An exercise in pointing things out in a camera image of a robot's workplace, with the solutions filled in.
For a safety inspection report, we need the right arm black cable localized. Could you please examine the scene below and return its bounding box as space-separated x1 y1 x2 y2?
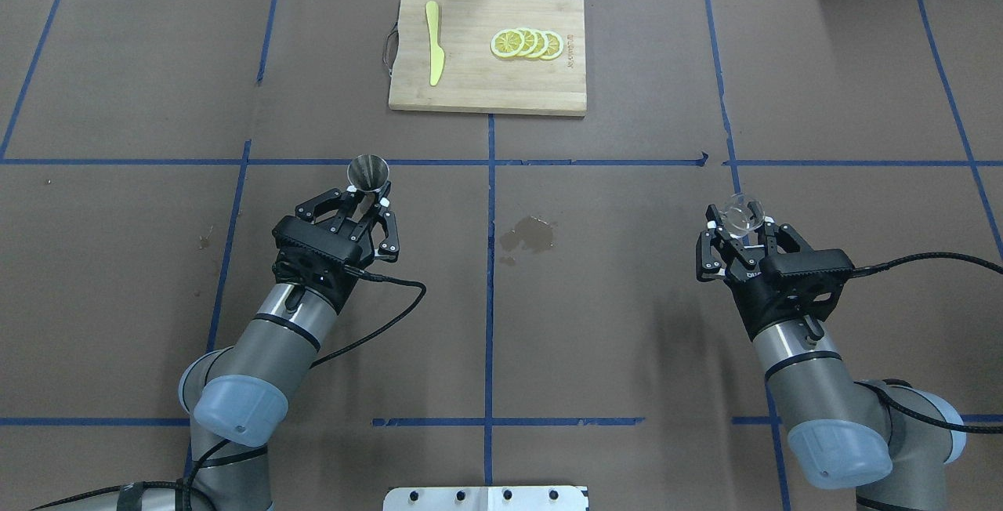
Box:
853 254 1003 277

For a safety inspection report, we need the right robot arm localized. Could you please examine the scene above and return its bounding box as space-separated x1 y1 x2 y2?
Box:
696 206 966 510

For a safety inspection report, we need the yellow plastic knife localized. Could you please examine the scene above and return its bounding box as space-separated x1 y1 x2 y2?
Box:
424 0 447 87

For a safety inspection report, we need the lemon slice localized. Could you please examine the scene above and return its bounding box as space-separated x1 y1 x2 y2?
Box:
527 30 549 59
538 31 565 61
490 28 526 59
516 27 541 57

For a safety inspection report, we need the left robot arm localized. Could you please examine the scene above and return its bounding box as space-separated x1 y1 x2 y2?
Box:
45 183 399 510

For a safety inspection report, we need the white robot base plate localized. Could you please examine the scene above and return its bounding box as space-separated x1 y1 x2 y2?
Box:
382 485 590 510

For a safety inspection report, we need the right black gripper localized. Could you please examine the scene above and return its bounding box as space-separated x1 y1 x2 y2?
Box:
696 206 855 340

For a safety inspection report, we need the clear glass cup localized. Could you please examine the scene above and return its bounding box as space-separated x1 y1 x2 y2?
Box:
719 193 766 239

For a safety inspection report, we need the bamboo cutting board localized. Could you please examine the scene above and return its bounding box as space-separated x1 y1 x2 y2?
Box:
388 0 588 117

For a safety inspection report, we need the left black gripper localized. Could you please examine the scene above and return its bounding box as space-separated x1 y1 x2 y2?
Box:
272 187 401 313

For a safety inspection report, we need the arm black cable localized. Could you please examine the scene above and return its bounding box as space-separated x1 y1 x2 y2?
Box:
853 254 1003 277
310 264 428 371

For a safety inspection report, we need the steel jigger measuring cup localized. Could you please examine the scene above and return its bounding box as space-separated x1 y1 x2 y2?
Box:
346 154 390 194

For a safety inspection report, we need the front lemon slice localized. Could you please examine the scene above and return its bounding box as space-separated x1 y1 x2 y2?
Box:
490 28 526 59

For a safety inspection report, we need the back lemon slice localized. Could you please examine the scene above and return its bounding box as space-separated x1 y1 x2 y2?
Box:
538 31 565 61

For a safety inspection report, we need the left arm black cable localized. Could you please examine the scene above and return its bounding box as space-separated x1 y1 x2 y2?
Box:
310 264 428 371

